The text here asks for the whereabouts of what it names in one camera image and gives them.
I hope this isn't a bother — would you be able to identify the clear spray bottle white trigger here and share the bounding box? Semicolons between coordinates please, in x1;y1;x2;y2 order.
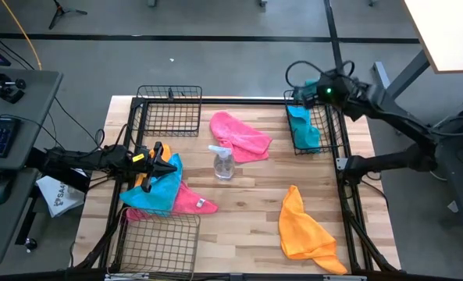
208;144;237;182

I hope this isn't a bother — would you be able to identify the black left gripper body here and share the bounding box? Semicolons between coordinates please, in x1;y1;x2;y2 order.
127;141;165;194

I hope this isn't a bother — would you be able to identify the pink microfiber towel white tag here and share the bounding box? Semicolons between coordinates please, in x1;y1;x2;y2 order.
125;180;219;224

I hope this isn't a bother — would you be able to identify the bronze wire basket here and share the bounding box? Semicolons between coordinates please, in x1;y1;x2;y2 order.
106;205;201;281

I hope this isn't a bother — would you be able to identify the yellow cable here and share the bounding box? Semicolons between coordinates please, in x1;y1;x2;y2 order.
0;0;44;72

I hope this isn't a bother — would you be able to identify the orange microfiber towel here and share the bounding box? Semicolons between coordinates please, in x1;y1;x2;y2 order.
134;143;173;188
278;184;349;276

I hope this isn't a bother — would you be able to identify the grey side desk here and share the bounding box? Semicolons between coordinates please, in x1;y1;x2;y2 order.
0;68;65;268

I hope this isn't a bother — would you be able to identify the black desk clamp device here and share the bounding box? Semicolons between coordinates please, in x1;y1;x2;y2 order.
0;72;27;105

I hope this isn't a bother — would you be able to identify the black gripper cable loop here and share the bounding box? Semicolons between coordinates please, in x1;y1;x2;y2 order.
284;59;356;90

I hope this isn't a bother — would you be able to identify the black tripod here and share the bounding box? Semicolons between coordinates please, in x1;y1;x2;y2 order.
48;0;89;31

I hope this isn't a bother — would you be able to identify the black computer mouse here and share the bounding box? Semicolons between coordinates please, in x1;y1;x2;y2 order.
0;170;16;206

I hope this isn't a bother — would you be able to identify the dark arm base pedestal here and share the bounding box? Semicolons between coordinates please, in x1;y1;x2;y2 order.
433;103;463;226

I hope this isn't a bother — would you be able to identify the black metal table frame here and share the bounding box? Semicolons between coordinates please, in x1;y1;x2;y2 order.
70;95;402;281

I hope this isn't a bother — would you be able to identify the white printed paper bag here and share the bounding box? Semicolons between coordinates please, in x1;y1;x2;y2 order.
35;174;87;219

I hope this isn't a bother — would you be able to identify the white table top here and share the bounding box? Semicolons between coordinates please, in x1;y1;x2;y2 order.
402;0;463;75

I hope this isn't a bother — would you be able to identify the teal microfiber towel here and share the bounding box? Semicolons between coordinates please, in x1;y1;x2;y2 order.
286;104;322;154
119;152;184;218

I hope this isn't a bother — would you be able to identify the grey table leg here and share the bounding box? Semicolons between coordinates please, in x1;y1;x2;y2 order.
372;49;432;103

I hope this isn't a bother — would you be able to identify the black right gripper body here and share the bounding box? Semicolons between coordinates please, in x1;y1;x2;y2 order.
300;72;347;111

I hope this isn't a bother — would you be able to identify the black wire basket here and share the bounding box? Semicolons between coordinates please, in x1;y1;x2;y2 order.
136;84;203;138
283;88;348;156

